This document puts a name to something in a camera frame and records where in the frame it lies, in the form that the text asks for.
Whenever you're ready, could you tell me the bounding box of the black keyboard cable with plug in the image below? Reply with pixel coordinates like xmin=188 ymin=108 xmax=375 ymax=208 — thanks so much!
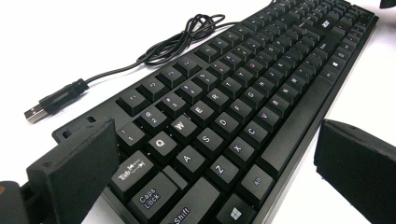
xmin=23 ymin=13 xmax=242 ymax=125

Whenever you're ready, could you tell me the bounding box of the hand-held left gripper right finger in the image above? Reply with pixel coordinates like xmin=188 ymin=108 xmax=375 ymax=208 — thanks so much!
xmin=313 ymin=119 xmax=396 ymax=224

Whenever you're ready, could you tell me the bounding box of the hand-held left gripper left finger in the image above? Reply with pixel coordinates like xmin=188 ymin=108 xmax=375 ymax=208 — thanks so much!
xmin=26 ymin=118 xmax=120 ymax=224

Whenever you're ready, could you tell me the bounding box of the black computer keyboard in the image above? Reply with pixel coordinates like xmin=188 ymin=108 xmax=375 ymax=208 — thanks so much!
xmin=50 ymin=0 xmax=380 ymax=224

